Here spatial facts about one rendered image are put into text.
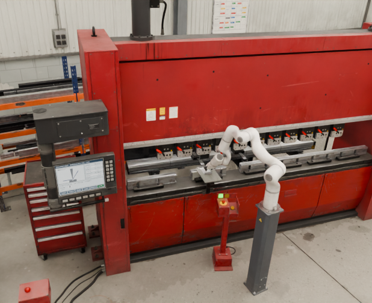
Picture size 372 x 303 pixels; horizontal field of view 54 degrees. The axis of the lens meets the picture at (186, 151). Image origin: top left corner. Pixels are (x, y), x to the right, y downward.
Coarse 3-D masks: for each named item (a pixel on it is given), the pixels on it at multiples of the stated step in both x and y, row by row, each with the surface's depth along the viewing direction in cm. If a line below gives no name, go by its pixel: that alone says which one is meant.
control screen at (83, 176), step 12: (60, 168) 265; (72, 168) 269; (84, 168) 272; (96, 168) 276; (60, 180) 269; (72, 180) 273; (84, 180) 277; (96, 180) 281; (60, 192) 274; (72, 192) 278
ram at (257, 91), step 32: (128, 64) 303; (160, 64) 311; (192, 64) 320; (224, 64) 330; (256, 64) 340; (288, 64) 351; (320, 64) 362; (352, 64) 374; (128, 96) 315; (160, 96) 325; (192, 96) 334; (224, 96) 345; (256, 96) 356; (288, 96) 368; (320, 96) 381; (352, 96) 394; (128, 128) 329; (160, 128) 340; (192, 128) 350; (224, 128) 362; (288, 128) 387
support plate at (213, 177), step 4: (200, 172) 372; (212, 172) 372; (216, 172) 373; (200, 176) 365; (204, 176) 365; (208, 176) 365; (212, 176) 365; (216, 176) 366; (204, 180) 358; (208, 180) 358; (212, 180) 359; (216, 180) 359; (220, 180) 360
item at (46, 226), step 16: (32, 160) 382; (32, 176) 358; (32, 192) 347; (32, 208) 355; (48, 208) 358; (80, 208) 371; (32, 224) 362; (48, 224) 369; (64, 224) 372; (80, 224) 381; (48, 240) 378; (64, 240) 384; (80, 240) 391
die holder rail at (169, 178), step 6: (162, 174) 371; (168, 174) 372; (174, 174) 372; (126, 180) 363; (132, 180) 360; (138, 180) 360; (144, 180) 362; (150, 180) 365; (162, 180) 370; (168, 180) 372; (174, 180) 374; (132, 186) 362
